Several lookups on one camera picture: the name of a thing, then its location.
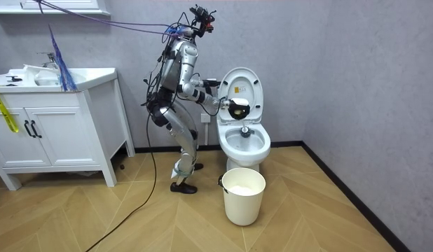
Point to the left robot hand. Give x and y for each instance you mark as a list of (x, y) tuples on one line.
[(211, 83)]

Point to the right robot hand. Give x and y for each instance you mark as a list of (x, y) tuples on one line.
[(239, 103)]

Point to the toilet brush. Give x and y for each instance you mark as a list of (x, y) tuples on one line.
[(245, 131)]

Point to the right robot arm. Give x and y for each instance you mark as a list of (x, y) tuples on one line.
[(189, 63)]

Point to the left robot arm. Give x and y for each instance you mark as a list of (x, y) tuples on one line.
[(197, 83)]

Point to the robot body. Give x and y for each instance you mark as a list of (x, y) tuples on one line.
[(174, 70)]

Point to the white toilet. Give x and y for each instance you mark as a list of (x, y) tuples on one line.
[(244, 147)]

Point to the robot legs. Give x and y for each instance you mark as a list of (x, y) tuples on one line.
[(183, 134)]

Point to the cream plastic bucket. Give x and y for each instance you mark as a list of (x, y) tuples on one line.
[(242, 206)]

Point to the white vanity cabinet with sink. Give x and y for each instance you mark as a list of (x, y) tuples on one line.
[(62, 133)]

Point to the chrome faucet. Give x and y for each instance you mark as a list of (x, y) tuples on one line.
[(50, 60)]

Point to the small black sink item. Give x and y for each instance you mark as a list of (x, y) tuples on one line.
[(14, 78)]

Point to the white wall socket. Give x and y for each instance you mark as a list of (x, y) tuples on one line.
[(205, 118)]

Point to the white wall pipe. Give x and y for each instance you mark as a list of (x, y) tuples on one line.
[(206, 134)]

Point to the white wall cabinet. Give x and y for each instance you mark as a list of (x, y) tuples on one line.
[(62, 6)]

